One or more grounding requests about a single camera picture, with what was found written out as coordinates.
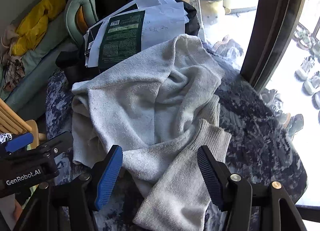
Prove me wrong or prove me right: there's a black rounded object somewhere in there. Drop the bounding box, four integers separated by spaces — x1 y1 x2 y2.
55 51 87 85

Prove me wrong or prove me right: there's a dark window frame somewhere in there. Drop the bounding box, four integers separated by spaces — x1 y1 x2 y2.
239 0 311 95

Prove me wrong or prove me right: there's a metal pole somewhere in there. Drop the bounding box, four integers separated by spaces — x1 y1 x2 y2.
189 0 206 42

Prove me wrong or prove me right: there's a wooden chair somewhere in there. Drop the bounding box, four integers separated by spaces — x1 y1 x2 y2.
0 98 47 145

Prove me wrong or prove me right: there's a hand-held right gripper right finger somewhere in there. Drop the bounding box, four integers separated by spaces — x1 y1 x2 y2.
197 145 308 231

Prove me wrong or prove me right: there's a pale green mattress pad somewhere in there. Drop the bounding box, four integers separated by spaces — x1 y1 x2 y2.
0 18 81 115

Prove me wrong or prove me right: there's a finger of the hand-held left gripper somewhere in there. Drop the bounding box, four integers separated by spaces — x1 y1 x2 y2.
0 132 34 156
37 131 74 158

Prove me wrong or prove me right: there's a floral patterned cloth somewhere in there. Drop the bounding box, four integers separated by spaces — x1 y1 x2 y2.
0 24 26 92

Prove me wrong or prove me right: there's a group of shoes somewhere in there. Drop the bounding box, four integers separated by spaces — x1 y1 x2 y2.
212 23 320 140

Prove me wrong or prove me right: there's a pale yellow stool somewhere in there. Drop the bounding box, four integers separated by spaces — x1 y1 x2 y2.
200 0 232 19

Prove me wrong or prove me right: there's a stack of white papers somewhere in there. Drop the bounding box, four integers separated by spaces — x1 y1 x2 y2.
84 0 190 68

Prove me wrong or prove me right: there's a teal slipper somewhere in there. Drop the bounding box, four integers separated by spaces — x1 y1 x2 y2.
64 0 99 47

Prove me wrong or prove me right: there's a yellow cloth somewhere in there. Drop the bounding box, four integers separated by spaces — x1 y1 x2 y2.
11 0 67 57

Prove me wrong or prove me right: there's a white fleece sweater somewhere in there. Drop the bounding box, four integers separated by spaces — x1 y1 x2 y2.
71 34 233 231

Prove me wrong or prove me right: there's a black white patterned cloth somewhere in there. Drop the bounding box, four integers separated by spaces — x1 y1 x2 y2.
0 133 13 145

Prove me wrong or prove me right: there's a blue white mottled blanket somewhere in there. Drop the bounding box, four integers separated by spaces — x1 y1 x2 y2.
45 41 308 231

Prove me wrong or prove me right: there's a dark green printed packet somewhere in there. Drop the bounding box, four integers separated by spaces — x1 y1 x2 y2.
98 10 146 69

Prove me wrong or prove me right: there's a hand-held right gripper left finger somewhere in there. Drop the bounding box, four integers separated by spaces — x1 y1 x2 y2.
14 145 123 231

